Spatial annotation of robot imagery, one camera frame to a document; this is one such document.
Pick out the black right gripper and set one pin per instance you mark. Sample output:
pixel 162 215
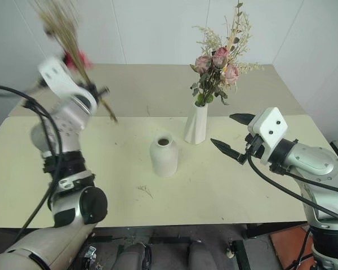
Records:
pixel 255 146

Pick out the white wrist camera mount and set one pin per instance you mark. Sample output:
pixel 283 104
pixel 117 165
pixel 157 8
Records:
pixel 60 80
pixel 269 128

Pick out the black table frame bar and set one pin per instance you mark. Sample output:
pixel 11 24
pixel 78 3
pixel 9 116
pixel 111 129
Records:
pixel 266 229

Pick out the dried grass red flower bouquet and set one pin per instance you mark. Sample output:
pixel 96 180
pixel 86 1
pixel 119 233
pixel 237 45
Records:
pixel 70 45

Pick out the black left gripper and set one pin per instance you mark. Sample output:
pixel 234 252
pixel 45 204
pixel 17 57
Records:
pixel 88 89

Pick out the white bottle-shaped vase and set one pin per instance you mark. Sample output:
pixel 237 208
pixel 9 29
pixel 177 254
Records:
pixel 164 157

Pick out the small caster wheel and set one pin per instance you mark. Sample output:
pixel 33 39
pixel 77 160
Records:
pixel 230 249

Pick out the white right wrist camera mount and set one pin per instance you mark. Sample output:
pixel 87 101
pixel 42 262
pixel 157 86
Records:
pixel 269 128

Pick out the white twisted vase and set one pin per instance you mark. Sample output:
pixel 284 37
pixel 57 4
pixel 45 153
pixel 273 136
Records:
pixel 196 123

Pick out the orange floor mat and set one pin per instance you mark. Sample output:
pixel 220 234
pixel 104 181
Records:
pixel 294 249

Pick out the pink rose dried bouquet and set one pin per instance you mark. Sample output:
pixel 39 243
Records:
pixel 217 64

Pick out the silver metal clamp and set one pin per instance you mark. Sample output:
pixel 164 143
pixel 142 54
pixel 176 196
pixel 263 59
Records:
pixel 90 254

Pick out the small dried twig scrap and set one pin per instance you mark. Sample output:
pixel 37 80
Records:
pixel 146 191

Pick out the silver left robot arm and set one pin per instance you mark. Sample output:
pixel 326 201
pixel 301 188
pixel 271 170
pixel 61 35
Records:
pixel 68 132

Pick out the dark grey rounded shape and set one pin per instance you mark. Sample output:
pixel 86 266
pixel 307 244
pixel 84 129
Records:
pixel 135 257

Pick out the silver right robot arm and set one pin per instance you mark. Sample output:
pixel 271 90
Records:
pixel 312 160

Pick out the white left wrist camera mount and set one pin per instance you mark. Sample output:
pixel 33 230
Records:
pixel 60 80

